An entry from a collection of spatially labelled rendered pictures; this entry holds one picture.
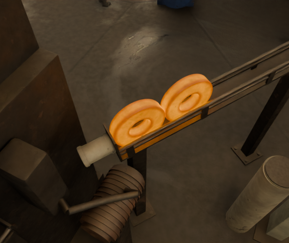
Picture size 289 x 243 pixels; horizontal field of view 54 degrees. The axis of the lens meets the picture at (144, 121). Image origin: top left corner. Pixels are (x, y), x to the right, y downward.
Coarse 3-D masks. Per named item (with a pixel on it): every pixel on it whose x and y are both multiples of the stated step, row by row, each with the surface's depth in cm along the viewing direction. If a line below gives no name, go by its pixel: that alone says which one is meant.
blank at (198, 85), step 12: (180, 84) 72; (192, 84) 72; (204, 84) 75; (168, 96) 74; (180, 96) 73; (192, 96) 82; (204, 96) 80; (168, 108) 75; (180, 108) 80; (192, 108) 82
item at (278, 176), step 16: (272, 160) 90; (288, 160) 90; (256, 176) 95; (272, 176) 87; (288, 176) 87; (256, 192) 96; (272, 192) 89; (288, 192) 87; (240, 208) 111; (256, 208) 102; (272, 208) 100; (240, 224) 119
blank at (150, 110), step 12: (132, 108) 69; (144, 108) 70; (156, 108) 72; (120, 120) 70; (132, 120) 70; (144, 120) 79; (156, 120) 76; (120, 132) 72; (132, 132) 78; (144, 132) 78; (120, 144) 76
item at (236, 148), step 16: (288, 80) 104; (272, 96) 115; (288, 96) 112; (272, 112) 118; (256, 128) 132; (240, 144) 153; (256, 144) 141; (128, 160) 91; (144, 160) 89; (144, 176) 100; (144, 192) 112; (144, 208) 128
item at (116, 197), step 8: (128, 192) 80; (136, 192) 80; (64, 200) 74; (96, 200) 77; (104, 200) 78; (112, 200) 78; (120, 200) 79; (64, 208) 73; (72, 208) 73; (80, 208) 74; (88, 208) 75
